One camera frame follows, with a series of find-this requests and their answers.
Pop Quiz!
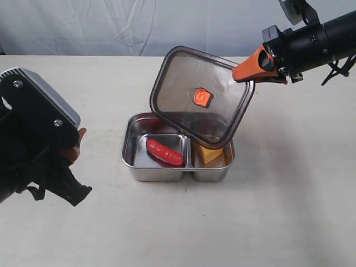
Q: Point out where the steel two-compartment lunch box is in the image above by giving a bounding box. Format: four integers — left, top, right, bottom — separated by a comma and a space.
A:
122, 112, 235, 182

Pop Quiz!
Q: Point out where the dark transparent lunch box lid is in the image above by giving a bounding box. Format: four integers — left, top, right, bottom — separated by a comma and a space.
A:
150, 46, 255, 149

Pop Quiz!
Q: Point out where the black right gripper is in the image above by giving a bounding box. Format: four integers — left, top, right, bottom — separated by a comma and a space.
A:
232, 23, 329, 85

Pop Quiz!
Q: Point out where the blue-grey backdrop cloth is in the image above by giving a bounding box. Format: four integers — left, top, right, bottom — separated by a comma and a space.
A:
0, 0, 356, 57

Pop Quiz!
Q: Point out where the red toy sausage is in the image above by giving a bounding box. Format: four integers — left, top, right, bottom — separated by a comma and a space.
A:
146, 139, 183, 166

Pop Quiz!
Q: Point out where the yellow toy cheese wedge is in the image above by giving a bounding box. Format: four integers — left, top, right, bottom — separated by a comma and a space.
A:
195, 144, 224, 165

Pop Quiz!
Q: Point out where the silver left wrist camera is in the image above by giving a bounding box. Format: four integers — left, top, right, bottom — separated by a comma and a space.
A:
1, 67, 81, 132

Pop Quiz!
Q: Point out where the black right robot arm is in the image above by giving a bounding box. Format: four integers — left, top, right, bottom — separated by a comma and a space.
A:
232, 12, 355, 84

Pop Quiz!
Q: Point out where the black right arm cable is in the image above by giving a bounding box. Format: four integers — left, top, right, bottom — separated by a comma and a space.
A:
320, 50, 356, 86

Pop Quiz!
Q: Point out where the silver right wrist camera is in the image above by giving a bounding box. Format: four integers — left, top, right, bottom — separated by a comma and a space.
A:
278, 0, 320, 26

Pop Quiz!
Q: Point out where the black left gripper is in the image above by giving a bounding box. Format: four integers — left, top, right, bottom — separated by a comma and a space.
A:
0, 105, 93, 207

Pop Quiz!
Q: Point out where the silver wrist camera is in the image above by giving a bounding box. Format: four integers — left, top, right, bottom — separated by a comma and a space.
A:
278, 0, 320, 26
1, 67, 81, 132

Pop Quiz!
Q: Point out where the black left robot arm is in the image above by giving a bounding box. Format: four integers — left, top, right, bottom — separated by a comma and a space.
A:
1, 107, 92, 206

